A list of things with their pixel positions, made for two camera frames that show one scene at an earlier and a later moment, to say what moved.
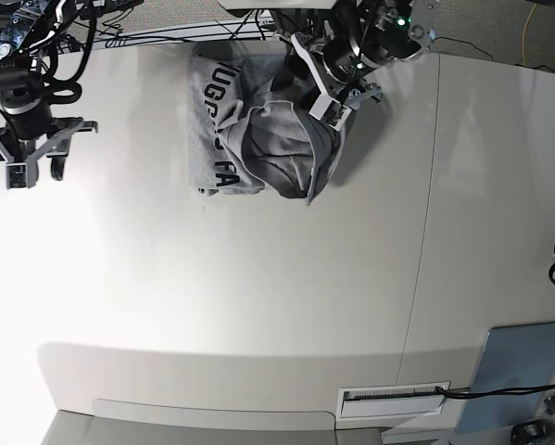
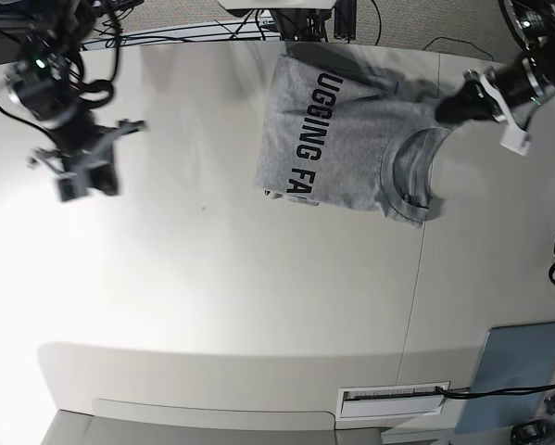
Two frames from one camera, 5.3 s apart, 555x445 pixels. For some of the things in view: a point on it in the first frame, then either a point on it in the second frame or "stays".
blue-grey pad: [514, 356] stays
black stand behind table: [308, 20] stays
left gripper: [349, 95] → [517, 85]
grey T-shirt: [247, 136] → [350, 127]
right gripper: [56, 144] → [94, 158]
